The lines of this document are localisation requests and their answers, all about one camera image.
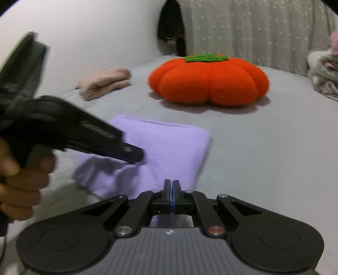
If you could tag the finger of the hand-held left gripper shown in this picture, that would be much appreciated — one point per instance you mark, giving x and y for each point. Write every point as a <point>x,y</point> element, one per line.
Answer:
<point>132,153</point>

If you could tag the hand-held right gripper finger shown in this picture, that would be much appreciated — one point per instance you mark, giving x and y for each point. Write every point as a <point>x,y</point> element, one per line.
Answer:
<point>174,203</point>
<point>170,203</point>

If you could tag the purple pants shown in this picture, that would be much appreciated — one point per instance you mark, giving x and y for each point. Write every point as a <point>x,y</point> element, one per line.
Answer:
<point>158,153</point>

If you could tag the person's left hand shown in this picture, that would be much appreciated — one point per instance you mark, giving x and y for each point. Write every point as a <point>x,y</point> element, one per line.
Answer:
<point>21,185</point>

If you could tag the folded beige cloth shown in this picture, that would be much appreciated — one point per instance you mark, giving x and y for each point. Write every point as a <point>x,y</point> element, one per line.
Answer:
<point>103,82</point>

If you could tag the orange pumpkin cushion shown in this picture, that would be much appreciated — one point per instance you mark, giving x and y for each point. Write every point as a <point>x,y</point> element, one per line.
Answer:
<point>208,79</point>

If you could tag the black hanging garment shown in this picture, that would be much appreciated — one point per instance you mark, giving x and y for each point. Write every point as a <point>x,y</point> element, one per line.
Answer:
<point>171,26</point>

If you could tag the grey star-print curtain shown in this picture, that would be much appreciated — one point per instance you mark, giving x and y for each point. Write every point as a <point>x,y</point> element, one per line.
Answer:
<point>253,34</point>

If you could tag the purple pillow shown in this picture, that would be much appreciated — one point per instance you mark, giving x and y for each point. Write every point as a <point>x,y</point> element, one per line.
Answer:
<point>334,42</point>

